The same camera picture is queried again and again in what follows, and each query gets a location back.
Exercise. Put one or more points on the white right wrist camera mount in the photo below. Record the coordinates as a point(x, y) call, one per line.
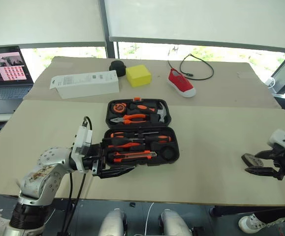
point(282, 137)

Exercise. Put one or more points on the red canvas shoe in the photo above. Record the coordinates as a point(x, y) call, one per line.
point(181, 83)

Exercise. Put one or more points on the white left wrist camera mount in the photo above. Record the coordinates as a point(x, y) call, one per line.
point(82, 145)

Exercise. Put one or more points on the white roller blind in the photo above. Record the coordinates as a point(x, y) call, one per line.
point(201, 22)
point(43, 19)

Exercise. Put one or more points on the orange black tape measure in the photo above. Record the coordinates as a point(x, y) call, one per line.
point(118, 107)

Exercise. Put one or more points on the white patterned sneaker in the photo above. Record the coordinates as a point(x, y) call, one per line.
point(250, 223)

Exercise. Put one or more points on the yellow foam block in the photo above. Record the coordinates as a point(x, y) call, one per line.
point(138, 76)

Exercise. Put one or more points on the small black floor clip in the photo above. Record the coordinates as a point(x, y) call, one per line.
point(132, 204)

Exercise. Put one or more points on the long white cardboard box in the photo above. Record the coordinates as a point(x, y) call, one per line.
point(88, 83)

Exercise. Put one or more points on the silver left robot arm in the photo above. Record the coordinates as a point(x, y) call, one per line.
point(41, 177)

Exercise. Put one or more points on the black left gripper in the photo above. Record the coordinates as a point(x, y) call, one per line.
point(95, 159)

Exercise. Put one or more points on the person's patterned trouser leg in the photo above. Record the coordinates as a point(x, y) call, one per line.
point(280, 220)

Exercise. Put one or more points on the open laptop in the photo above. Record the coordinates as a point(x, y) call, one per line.
point(4, 81)

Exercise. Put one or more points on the orange black utility knife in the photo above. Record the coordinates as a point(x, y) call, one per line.
point(132, 157)

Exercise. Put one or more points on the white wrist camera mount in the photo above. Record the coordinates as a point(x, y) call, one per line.
point(82, 145)
point(282, 137)

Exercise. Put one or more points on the black tool case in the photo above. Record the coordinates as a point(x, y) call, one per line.
point(142, 137)

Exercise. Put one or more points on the silver rounded robot leg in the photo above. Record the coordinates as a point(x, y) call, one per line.
point(112, 223)
point(174, 223)

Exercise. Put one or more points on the black tape roll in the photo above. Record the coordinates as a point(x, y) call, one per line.
point(251, 161)

